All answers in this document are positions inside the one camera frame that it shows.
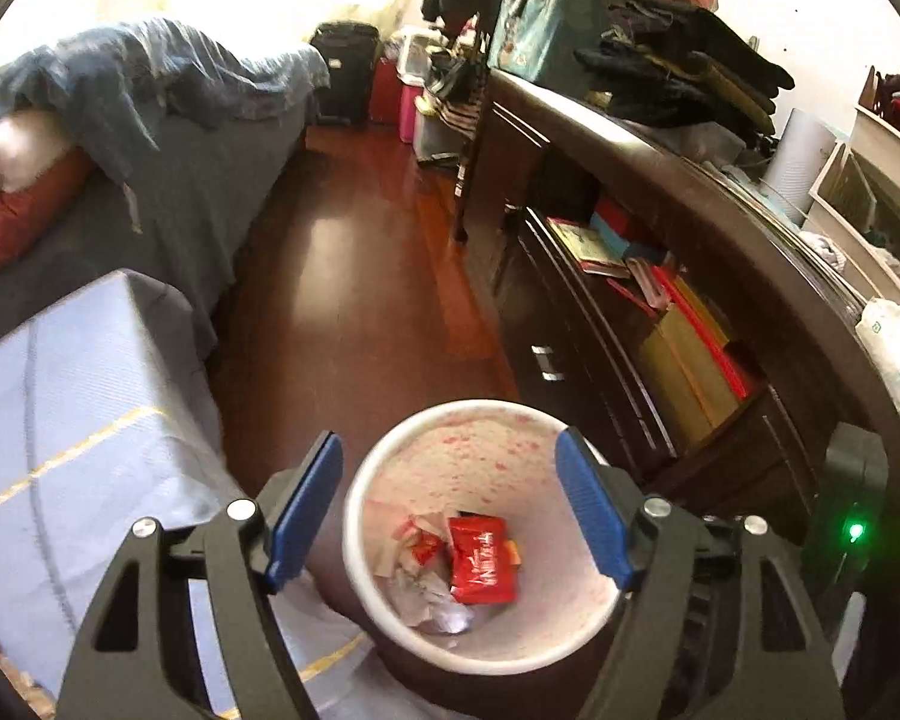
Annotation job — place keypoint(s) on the dark wooden dresser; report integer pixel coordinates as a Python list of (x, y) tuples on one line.
[(570, 165)]

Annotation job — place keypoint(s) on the black suitcase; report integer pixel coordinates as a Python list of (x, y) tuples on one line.
[(343, 71)]

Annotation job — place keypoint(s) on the red snack packet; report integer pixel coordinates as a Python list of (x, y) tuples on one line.
[(484, 559)]

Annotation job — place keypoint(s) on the green and yellow book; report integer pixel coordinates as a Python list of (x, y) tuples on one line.
[(589, 247)]

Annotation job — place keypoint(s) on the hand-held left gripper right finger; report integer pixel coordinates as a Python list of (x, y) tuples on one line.
[(592, 510)]

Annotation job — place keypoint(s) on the red folder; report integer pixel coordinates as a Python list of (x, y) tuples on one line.
[(720, 337)]

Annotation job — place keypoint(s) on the striped bag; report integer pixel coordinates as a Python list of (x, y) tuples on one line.
[(450, 97)]

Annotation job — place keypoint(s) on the white ribbed cylinder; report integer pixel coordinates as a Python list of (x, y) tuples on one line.
[(799, 157)]

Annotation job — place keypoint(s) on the white plastic container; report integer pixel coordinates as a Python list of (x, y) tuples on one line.
[(416, 56)]

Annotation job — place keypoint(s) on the pink plastic container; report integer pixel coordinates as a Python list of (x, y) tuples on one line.
[(412, 116)]

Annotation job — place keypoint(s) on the stack of dark folded clothes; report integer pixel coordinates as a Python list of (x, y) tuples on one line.
[(682, 67)]

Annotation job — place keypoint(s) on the red storage box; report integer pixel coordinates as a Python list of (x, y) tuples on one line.
[(386, 90)]

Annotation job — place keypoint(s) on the white plastic bag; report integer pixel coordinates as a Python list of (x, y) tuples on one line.
[(896, 375)]

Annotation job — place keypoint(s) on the crumpled white paper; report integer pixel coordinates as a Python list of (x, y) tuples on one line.
[(435, 607)]

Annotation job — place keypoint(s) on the red flat box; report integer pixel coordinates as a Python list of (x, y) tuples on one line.
[(630, 229)]

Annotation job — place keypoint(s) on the white shelf unit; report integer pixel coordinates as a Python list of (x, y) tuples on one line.
[(892, 142)]

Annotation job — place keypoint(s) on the white speckled waste bin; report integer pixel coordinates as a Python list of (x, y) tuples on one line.
[(495, 457)]

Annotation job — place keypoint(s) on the bed with grey sheet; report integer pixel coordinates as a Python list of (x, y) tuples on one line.
[(195, 195)]

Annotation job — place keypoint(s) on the yellow flat box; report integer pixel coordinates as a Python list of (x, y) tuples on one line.
[(682, 382)]

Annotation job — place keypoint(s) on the pink booklet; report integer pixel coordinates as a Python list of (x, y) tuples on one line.
[(652, 285)]

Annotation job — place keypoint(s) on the folded pink quilt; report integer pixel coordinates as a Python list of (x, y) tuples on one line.
[(22, 172)]

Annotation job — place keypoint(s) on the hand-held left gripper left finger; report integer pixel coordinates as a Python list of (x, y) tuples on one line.
[(304, 510)]

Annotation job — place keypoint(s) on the teal printed bag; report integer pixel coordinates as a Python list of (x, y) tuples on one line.
[(540, 30)]

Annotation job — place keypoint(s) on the blue checked tablecloth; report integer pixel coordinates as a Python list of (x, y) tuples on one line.
[(82, 390)]

